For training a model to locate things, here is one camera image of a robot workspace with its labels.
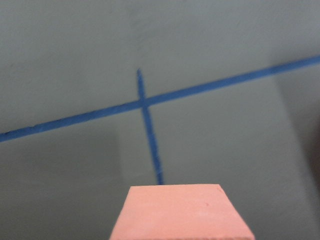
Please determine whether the orange foam cube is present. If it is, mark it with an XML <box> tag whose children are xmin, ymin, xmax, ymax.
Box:
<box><xmin>109</xmin><ymin>184</ymin><xmax>255</xmax><ymax>240</ymax></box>

